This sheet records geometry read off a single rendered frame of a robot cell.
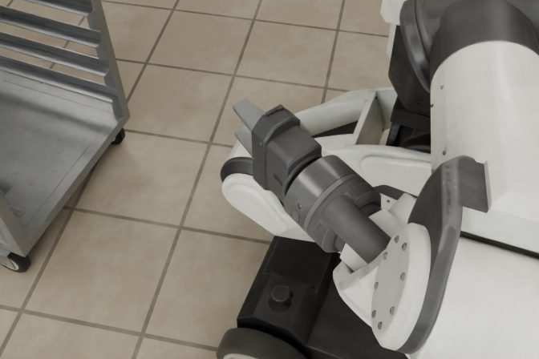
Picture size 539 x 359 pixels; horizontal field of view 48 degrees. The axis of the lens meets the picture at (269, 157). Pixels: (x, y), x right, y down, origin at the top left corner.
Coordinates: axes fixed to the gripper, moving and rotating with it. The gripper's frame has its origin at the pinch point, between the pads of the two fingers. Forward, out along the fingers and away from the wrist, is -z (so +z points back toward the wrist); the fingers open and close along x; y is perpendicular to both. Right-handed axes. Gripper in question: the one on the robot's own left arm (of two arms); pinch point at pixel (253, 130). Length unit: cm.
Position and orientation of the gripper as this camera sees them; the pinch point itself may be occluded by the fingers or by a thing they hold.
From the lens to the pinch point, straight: 74.5
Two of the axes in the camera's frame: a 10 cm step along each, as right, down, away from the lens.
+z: 6.3, 6.0, -5.0
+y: -7.8, 4.8, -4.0
